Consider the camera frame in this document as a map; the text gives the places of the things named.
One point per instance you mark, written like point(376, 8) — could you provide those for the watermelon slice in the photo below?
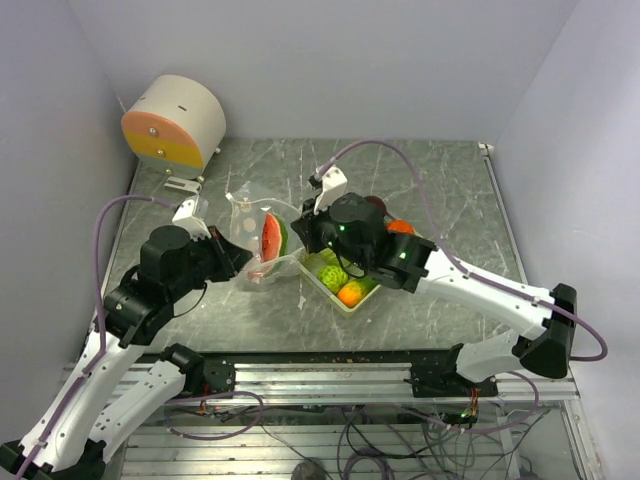
point(274, 238)

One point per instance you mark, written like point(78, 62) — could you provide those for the pale green plastic basket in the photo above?
point(395, 268)

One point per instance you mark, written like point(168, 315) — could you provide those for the dark red plum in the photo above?
point(378, 203)

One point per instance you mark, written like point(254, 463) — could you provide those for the small white metal bracket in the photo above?
point(178, 184)

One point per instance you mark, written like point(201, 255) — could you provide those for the aluminium rail base frame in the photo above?
point(334, 378)

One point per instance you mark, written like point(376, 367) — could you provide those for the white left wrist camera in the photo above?
point(190, 217)

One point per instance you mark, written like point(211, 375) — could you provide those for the clear polka dot zip bag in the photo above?
point(249, 206)

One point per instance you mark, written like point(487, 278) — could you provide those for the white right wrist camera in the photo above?
point(332, 184)

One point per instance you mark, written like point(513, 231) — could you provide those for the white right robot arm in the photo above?
point(540, 334)

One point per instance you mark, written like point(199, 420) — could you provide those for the orange green mango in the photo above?
point(355, 291)

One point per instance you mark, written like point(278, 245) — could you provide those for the round cream drawer cabinet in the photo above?
point(175, 127)

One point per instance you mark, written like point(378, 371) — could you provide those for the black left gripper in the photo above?
point(229, 257)

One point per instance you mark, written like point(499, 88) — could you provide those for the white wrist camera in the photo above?
point(190, 217)
point(332, 184)

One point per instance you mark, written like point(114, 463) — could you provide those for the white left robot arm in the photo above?
point(83, 428)

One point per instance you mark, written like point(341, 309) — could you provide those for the green custard apple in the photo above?
point(333, 277)

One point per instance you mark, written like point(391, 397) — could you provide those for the orange tangerine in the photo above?
point(400, 226)

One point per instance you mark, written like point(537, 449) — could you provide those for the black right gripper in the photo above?
point(306, 227)

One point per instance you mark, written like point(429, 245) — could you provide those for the light green cabbage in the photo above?
point(326, 256)

